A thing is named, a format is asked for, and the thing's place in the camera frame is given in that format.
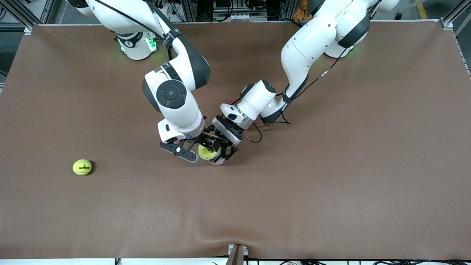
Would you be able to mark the metal corner bracket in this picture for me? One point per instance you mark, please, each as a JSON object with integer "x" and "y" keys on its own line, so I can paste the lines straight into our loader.
{"x": 446, "y": 24}

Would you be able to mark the white power strip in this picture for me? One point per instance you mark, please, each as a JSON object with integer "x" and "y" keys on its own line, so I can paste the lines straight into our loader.
{"x": 246, "y": 17}

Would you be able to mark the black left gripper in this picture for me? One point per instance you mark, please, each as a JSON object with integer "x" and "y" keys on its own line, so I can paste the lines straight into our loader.
{"x": 230, "y": 146}

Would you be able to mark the brown table mat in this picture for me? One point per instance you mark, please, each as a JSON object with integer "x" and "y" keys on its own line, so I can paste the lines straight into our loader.
{"x": 331, "y": 184}

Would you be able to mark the metal table edge bracket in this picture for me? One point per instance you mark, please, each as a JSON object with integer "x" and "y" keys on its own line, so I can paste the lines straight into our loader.
{"x": 245, "y": 251}

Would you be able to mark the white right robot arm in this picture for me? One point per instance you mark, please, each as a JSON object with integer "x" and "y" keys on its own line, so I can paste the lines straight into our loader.
{"x": 176, "y": 110}

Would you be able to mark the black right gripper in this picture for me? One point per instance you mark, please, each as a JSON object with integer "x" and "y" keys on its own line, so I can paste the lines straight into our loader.
{"x": 206, "y": 137}

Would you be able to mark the yellow Wilson three tennis ball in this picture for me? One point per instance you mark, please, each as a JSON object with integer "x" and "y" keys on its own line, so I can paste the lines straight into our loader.
{"x": 81, "y": 167}

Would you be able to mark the yellow Roland Garros tennis ball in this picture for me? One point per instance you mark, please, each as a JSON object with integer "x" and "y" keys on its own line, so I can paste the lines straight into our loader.
{"x": 206, "y": 154}

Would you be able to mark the orange mesh bag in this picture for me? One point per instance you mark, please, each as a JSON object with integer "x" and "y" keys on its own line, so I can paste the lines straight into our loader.
{"x": 300, "y": 14}

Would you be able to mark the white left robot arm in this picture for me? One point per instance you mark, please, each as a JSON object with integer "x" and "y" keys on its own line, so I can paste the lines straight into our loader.
{"x": 309, "y": 48}

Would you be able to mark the brown wooden strut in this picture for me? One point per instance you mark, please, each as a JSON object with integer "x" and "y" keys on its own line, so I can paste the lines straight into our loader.
{"x": 236, "y": 257}

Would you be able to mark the Wilson tennis ball can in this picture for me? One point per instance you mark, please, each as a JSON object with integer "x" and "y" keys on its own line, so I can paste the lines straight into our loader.
{"x": 219, "y": 161}

